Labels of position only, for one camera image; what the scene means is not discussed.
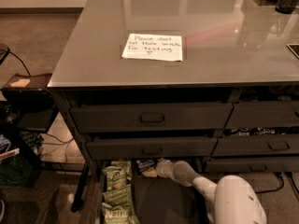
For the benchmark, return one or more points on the open bottom left drawer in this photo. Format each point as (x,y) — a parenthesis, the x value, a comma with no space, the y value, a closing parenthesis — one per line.
(142,192)

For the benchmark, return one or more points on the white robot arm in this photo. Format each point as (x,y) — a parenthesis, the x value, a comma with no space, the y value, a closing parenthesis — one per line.
(233,202)

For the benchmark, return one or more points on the dark snack bags in drawer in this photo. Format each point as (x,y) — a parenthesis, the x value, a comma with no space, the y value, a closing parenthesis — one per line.
(261,131)

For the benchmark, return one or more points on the grey cabinet counter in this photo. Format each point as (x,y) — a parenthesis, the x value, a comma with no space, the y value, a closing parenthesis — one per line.
(210,82)

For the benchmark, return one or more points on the top left drawer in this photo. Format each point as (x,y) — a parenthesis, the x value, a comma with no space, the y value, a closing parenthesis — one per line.
(150,117)

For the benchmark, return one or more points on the middle right drawer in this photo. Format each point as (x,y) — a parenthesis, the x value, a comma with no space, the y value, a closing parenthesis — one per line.
(258,145)

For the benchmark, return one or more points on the green chip bag top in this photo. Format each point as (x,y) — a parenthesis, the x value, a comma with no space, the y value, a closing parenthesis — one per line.
(118,174)

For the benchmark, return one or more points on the dark storage crate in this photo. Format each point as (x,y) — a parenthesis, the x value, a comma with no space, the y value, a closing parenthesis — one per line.
(15,169)

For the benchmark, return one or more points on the top right drawer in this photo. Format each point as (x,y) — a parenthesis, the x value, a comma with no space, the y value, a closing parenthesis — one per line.
(264,114)

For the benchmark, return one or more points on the middle left drawer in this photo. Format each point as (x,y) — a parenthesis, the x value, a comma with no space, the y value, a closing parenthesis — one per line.
(140,148)

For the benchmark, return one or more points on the green Kettle chip bag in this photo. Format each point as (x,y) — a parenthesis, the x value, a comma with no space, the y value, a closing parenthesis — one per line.
(119,214)

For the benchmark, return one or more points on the blue chip bag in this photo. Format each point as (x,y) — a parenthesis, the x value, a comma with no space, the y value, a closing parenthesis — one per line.
(144,164)

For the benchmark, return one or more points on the dark tablet on counter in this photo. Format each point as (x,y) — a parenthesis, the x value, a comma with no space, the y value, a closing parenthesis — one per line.
(294,48)

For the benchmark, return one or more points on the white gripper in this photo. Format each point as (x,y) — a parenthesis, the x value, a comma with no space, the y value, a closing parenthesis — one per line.
(183,173)

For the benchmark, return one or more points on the white handwritten paper note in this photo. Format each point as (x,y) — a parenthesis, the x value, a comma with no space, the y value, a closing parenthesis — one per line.
(154,47)

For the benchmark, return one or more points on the dark side tray table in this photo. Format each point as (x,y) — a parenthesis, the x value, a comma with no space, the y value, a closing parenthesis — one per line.
(30,106)

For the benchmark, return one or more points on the bottom right drawer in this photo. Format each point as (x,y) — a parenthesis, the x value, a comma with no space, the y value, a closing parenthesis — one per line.
(247,165)

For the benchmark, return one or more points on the green chip bag middle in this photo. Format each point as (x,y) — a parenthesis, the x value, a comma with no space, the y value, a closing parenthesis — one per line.
(118,196)

